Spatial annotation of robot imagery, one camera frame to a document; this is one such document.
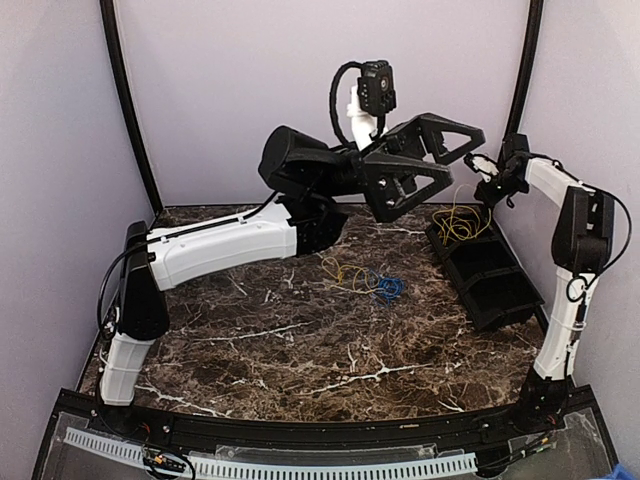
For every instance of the white slotted cable duct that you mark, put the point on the white slotted cable duct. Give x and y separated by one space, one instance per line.
242 463

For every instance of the blue object at corner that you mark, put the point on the blue object at corner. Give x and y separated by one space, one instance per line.
620 472

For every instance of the right black frame post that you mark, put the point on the right black frame post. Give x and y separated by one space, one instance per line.
526 65

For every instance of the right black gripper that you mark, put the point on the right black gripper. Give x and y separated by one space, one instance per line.
489 198

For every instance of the black frame post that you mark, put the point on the black frame post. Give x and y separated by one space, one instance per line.
123 89
526 65

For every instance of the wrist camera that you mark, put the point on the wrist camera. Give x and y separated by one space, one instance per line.
372 98
482 165

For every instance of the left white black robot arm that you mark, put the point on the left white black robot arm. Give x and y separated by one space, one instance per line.
300 217

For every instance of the black front rail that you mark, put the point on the black front rail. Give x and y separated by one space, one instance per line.
477 429

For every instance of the left black frame post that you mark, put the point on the left black frame post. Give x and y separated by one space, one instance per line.
123 89

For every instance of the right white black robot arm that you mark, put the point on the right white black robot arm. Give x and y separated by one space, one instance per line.
581 249

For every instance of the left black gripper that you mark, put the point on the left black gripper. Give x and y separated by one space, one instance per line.
390 183

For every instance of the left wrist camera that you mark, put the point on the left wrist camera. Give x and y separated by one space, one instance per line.
372 98

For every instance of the black three-compartment bin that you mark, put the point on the black three-compartment bin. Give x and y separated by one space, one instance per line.
484 271

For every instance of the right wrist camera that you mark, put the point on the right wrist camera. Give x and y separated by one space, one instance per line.
482 165

